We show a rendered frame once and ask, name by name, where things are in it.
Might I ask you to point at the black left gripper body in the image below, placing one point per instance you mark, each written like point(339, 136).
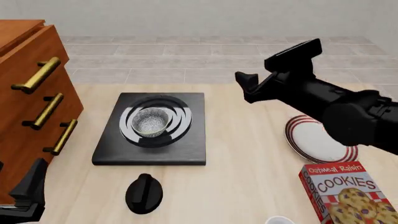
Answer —
point(18, 213)

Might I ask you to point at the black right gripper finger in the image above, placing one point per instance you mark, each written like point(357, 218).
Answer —
point(247, 81)

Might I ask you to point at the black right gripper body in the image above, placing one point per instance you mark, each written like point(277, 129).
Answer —
point(262, 89)

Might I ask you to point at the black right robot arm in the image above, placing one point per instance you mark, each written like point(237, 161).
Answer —
point(348, 109)

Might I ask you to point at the white plate with red rings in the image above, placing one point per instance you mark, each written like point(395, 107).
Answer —
point(311, 142)

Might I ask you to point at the patterned black bowl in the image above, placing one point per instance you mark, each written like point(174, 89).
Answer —
point(150, 123)

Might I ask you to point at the round black stove knob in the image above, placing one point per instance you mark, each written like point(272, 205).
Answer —
point(143, 194)

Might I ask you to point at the flat black stove plate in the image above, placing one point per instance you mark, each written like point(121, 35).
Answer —
point(155, 154)

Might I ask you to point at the wooden cabinet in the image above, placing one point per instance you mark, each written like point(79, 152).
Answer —
point(18, 149)

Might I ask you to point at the wooden drawer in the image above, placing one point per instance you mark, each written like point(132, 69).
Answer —
point(66, 93)
point(34, 144)

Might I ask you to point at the wooden drawer standing ajar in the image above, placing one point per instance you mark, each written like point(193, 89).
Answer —
point(37, 49)

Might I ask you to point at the oatmeal raisin cookies box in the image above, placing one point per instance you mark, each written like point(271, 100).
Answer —
point(348, 193)

